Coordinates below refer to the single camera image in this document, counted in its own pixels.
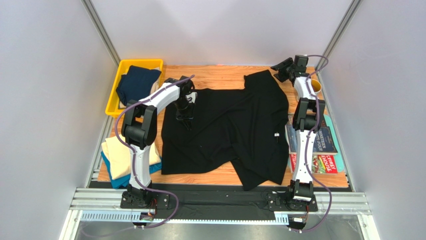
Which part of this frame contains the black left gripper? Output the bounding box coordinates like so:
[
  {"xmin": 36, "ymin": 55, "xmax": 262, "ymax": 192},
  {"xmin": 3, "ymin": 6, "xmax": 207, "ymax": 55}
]
[{"xmin": 174, "ymin": 98, "xmax": 196, "ymax": 129}]

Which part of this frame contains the black t shirt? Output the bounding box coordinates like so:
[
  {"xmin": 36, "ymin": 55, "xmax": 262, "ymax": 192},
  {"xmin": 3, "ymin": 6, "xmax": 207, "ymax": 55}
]
[{"xmin": 161, "ymin": 70, "xmax": 289, "ymax": 191}]

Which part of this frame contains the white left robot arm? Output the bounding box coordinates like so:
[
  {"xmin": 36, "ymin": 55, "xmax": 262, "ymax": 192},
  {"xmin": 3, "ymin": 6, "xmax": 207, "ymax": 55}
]
[{"xmin": 117, "ymin": 75, "xmax": 197, "ymax": 191}]

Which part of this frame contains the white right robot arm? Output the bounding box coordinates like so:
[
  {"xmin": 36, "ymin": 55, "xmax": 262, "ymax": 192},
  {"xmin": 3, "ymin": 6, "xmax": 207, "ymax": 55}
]
[{"xmin": 271, "ymin": 55, "xmax": 325, "ymax": 185}]

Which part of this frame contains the yellow rimmed mug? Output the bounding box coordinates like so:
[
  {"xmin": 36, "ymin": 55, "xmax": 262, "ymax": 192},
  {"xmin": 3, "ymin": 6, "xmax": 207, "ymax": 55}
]
[{"xmin": 293, "ymin": 77, "xmax": 322, "ymax": 100}]

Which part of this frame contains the navy blue folded shirt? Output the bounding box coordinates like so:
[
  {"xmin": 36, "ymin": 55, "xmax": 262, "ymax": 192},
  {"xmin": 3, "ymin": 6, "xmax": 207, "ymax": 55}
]
[{"xmin": 115, "ymin": 65, "xmax": 162, "ymax": 106}]

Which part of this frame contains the yellow plastic bin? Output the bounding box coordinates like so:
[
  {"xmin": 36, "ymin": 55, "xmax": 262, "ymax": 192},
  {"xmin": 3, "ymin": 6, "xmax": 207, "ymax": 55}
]
[{"xmin": 105, "ymin": 58, "xmax": 165, "ymax": 118}]

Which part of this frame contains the cream folded shirt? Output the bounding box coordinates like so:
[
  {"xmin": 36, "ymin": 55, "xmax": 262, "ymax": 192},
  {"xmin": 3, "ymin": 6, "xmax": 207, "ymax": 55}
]
[{"xmin": 101, "ymin": 135, "xmax": 163, "ymax": 181}]

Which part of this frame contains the dark blue book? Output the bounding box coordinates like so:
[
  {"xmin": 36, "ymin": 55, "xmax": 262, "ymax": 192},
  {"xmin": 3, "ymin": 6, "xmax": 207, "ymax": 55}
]
[{"xmin": 286, "ymin": 113, "xmax": 338, "ymax": 155}]

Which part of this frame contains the teal folded shirt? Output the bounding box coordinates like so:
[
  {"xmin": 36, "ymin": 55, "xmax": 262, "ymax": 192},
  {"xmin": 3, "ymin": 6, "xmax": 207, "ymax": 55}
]
[{"xmin": 101, "ymin": 151, "xmax": 162, "ymax": 189}]

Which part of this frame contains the red illustrated book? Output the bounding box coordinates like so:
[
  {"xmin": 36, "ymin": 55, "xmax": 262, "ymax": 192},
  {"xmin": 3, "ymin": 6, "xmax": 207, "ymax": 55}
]
[{"xmin": 288, "ymin": 154, "xmax": 339, "ymax": 175}]

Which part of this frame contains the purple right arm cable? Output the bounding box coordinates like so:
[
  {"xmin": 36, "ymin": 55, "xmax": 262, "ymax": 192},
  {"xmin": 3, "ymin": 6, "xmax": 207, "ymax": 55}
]
[{"xmin": 287, "ymin": 54, "xmax": 333, "ymax": 233}]

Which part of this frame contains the right aluminium corner post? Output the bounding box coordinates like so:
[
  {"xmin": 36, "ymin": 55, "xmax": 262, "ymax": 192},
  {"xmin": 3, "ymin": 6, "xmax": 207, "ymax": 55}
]
[{"xmin": 322, "ymin": 0, "xmax": 363, "ymax": 60}]

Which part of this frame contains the aluminium corner post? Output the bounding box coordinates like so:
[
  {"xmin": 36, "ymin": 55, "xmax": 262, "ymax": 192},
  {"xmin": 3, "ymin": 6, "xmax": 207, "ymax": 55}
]
[
  {"xmin": 81, "ymin": 0, "xmax": 121, "ymax": 67},
  {"xmin": 322, "ymin": 0, "xmax": 363, "ymax": 60}
]

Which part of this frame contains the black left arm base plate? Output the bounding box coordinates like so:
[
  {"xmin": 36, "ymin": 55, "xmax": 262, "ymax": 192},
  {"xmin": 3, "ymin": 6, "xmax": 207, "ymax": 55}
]
[{"xmin": 120, "ymin": 189, "xmax": 170, "ymax": 210}]

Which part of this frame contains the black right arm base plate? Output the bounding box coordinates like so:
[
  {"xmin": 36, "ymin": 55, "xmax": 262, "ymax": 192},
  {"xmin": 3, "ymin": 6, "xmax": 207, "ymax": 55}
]
[{"xmin": 266, "ymin": 191, "xmax": 319, "ymax": 212}]

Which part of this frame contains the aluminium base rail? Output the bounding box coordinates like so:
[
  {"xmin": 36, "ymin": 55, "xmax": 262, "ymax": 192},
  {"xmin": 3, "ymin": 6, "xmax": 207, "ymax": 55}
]
[{"xmin": 61, "ymin": 188, "xmax": 379, "ymax": 240}]

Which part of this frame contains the left aluminium corner post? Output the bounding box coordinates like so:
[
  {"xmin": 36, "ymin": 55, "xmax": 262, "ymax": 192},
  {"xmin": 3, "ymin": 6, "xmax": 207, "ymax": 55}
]
[{"xmin": 81, "ymin": 0, "xmax": 121, "ymax": 67}]

